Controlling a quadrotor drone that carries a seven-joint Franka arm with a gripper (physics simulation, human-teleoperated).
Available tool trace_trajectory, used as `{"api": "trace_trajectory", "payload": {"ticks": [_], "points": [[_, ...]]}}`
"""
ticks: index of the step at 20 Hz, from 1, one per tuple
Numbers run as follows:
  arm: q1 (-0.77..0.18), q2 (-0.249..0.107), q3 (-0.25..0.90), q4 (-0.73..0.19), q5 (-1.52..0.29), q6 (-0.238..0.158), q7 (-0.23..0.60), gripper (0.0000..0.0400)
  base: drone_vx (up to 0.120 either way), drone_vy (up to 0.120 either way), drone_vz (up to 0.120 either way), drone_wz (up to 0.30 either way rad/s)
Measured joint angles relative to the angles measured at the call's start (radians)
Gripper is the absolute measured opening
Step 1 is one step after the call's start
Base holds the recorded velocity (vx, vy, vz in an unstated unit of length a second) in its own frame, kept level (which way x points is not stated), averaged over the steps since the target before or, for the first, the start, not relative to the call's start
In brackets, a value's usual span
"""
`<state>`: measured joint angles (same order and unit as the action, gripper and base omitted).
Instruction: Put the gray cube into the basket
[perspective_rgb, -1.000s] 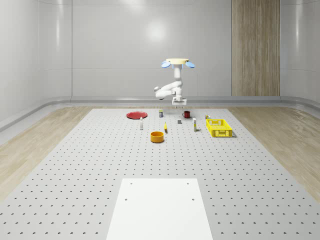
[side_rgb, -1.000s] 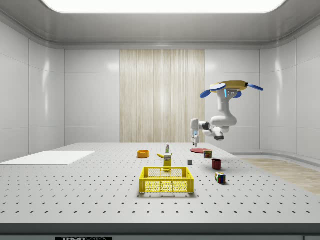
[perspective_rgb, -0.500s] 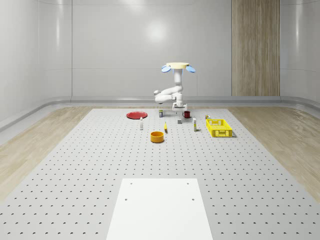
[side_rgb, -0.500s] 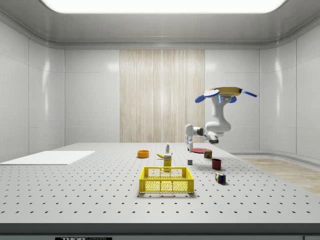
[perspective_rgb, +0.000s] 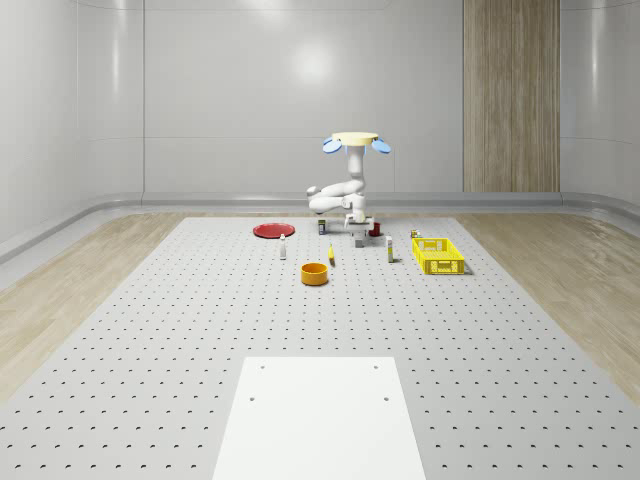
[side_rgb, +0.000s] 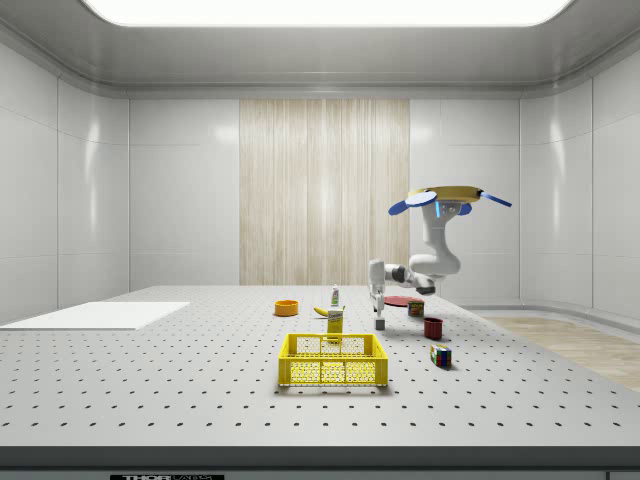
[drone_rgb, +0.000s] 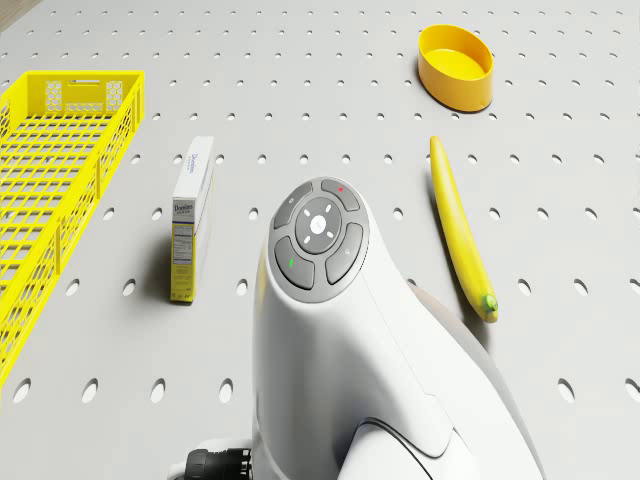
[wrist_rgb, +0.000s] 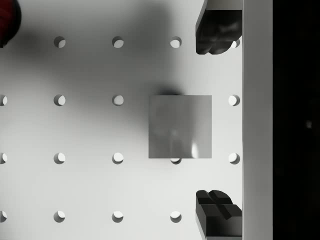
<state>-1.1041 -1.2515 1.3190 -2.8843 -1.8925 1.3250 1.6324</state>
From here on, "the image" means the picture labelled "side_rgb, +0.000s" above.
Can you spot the small white bottle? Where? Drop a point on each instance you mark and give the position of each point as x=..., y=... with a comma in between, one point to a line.
x=335, y=297

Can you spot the red plate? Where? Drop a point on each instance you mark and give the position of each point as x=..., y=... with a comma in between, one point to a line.
x=397, y=301

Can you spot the flat-sided can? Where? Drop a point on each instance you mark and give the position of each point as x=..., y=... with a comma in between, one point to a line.
x=415, y=308

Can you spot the yellow carton box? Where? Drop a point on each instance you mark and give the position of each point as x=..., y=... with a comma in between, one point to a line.
x=335, y=321

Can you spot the white board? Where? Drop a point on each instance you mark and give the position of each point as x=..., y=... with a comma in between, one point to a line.
x=95, y=315

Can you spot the yellow bowl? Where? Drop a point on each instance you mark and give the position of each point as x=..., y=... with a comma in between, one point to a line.
x=286, y=309

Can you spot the grey cube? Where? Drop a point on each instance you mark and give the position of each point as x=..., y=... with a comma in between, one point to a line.
x=380, y=324

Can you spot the yellow basket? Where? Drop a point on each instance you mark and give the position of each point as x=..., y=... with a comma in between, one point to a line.
x=332, y=371

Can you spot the banana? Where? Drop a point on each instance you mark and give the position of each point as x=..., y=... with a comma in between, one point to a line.
x=321, y=312

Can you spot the puzzle cube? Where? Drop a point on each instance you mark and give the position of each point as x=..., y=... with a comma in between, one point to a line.
x=440, y=356

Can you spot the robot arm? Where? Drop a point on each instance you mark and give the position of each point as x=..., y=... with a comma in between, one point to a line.
x=435, y=240

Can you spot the red mug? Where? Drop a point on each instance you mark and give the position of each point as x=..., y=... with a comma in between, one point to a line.
x=433, y=328

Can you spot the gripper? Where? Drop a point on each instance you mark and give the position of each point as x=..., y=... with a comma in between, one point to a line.
x=376, y=297

